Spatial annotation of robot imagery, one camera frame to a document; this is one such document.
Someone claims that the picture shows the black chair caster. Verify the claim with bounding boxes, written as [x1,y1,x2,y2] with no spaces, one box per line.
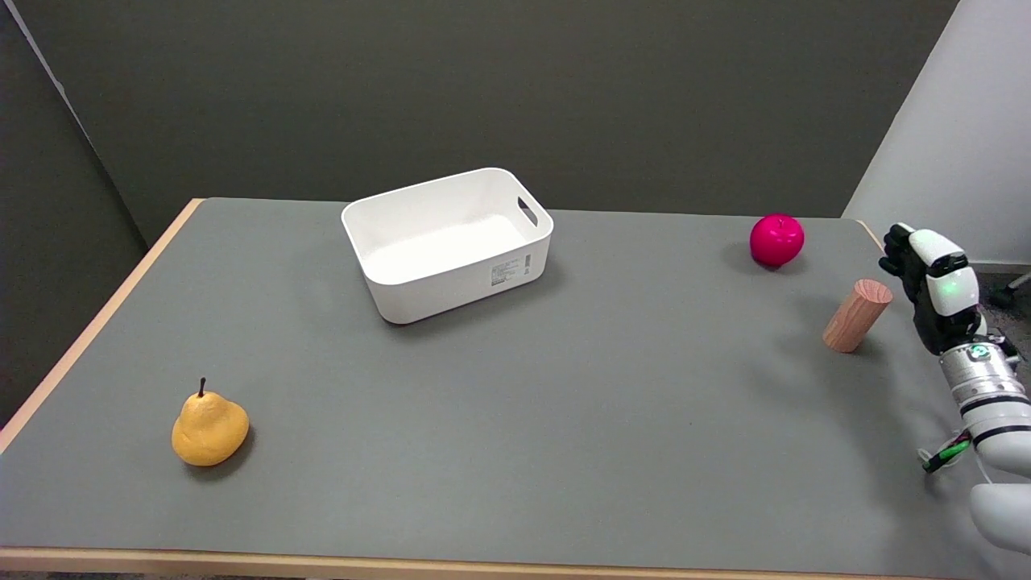
[988,272,1031,311]

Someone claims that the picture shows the white plastic bin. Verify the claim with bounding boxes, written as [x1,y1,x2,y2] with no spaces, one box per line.
[341,167,555,325]

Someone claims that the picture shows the yellow pear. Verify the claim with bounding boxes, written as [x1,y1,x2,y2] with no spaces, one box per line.
[171,377,251,467]

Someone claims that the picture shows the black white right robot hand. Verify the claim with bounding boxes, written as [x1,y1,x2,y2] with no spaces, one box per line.
[878,223,985,356]

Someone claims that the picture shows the red apple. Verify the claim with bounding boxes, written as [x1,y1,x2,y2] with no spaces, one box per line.
[749,213,805,267]

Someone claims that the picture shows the wooden cylinder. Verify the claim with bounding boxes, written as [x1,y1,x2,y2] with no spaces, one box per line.
[822,279,894,354]

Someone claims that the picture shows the green red wire loop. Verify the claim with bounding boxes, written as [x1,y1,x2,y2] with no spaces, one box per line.
[920,430,973,474]

